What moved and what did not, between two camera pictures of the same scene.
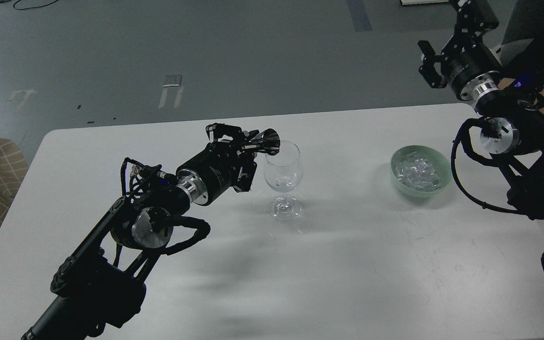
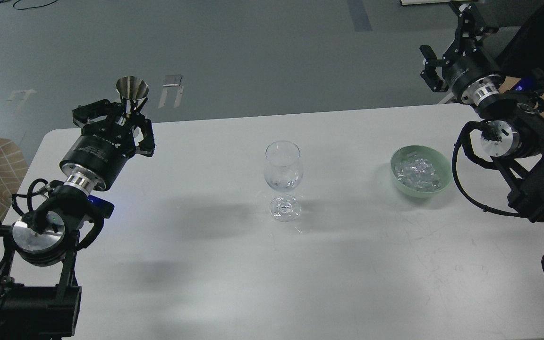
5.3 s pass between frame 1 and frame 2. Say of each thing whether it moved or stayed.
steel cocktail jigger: moved
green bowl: stayed
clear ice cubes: stayed
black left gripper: moved
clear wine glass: stayed
